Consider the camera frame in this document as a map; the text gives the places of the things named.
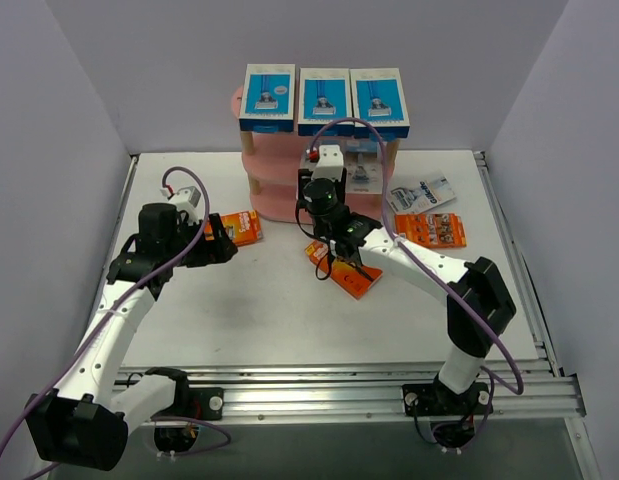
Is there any clear blister razor pack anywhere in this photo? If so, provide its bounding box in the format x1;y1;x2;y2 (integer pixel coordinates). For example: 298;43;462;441
343;140;383;195

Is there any white Gillette pack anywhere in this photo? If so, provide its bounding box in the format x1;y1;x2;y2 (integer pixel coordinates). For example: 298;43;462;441
299;151;315;172
386;170;456;214

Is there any blue Harry's box front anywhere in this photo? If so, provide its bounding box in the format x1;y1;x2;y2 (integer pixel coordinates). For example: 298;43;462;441
297;68;353;136

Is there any blue Harry's razor box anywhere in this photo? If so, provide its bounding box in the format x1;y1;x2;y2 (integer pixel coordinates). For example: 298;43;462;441
349;68;410;141

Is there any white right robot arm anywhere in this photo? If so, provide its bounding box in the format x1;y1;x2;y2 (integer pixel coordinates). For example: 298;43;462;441
295;169;517;415

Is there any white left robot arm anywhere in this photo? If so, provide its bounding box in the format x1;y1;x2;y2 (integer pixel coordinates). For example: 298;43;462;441
26;203;238;471

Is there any orange Gillette Fusion box left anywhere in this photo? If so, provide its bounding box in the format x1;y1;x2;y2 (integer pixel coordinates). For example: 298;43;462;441
204;210;263;247

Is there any orange Gillette box centre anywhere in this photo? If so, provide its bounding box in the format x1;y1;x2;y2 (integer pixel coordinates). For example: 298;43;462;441
304;241;383;300

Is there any orange razor cartridge box right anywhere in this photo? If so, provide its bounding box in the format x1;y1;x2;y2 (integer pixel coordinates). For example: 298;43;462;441
394;213;467;249

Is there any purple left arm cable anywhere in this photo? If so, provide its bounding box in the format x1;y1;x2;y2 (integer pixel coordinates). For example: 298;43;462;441
0;166;233;476

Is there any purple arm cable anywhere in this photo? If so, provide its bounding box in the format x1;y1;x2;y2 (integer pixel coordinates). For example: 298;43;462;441
0;166;233;476
306;117;525;451

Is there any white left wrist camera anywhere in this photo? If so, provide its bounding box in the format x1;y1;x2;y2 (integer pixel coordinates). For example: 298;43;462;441
160;186;201;224

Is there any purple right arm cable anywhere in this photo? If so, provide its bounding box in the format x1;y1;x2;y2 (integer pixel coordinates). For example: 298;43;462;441
306;117;525;451

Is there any aluminium front rail frame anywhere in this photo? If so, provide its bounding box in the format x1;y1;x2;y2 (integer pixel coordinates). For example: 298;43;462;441
100;150;584;424

